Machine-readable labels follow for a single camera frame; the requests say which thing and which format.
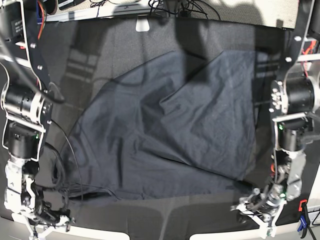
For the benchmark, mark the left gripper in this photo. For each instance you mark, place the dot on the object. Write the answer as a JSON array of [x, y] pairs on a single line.
[[259, 202]]

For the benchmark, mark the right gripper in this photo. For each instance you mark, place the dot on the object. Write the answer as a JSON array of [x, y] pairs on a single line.
[[45, 216]]

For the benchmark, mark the dark grey t-shirt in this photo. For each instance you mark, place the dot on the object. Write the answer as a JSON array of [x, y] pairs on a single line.
[[171, 127]]

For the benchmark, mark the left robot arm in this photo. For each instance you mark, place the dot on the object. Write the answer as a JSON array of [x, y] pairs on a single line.
[[294, 100]]

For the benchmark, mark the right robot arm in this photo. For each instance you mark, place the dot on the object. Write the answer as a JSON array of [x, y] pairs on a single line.
[[27, 100]]

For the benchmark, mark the blue clamp near right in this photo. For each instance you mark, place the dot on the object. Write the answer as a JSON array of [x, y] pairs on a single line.
[[304, 220]]

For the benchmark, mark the black felt table cover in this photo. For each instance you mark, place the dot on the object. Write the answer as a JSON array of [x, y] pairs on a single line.
[[82, 56]]

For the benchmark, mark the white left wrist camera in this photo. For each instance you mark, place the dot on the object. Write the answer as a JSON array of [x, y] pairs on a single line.
[[267, 225]]

